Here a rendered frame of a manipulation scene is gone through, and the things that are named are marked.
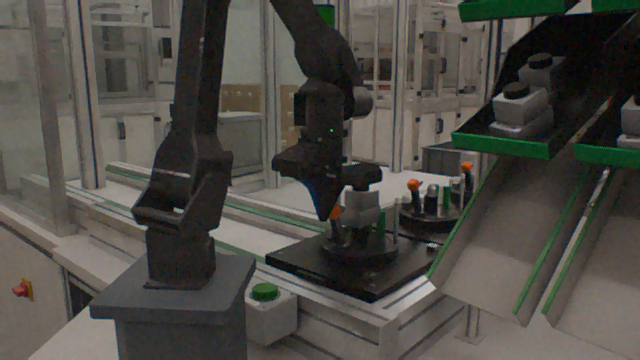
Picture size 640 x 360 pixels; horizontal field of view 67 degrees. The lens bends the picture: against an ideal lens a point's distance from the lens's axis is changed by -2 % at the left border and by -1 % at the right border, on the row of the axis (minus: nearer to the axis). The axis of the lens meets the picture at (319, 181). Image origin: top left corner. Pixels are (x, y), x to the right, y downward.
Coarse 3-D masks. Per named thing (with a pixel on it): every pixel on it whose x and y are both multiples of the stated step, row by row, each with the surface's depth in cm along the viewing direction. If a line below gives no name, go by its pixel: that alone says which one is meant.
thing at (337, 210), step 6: (336, 210) 79; (342, 210) 81; (330, 216) 79; (336, 216) 79; (330, 222) 81; (336, 222) 80; (336, 228) 80; (342, 228) 81; (336, 234) 81; (342, 234) 82; (336, 240) 82; (342, 240) 82
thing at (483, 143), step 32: (544, 32) 73; (576, 32) 72; (608, 32) 69; (512, 64) 69; (576, 64) 73; (608, 64) 60; (576, 96) 65; (608, 96) 62; (480, 128) 66; (576, 128) 58; (544, 160) 55
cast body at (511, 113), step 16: (496, 96) 59; (512, 96) 56; (528, 96) 56; (544, 96) 57; (496, 112) 59; (512, 112) 57; (528, 112) 56; (544, 112) 58; (496, 128) 59; (512, 128) 57; (528, 128) 57; (544, 128) 58
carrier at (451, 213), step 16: (464, 176) 102; (432, 192) 104; (448, 192) 106; (400, 208) 107; (432, 208) 104; (448, 208) 108; (400, 224) 103; (416, 224) 100; (432, 224) 99; (448, 224) 99; (416, 240) 95; (432, 240) 93
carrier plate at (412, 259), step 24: (312, 240) 93; (408, 240) 93; (288, 264) 83; (312, 264) 82; (336, 264) 82; (408, 264) 82; (432, 264) 83; (336, 288) 76; (360, 288) 73; (384, 288) 73
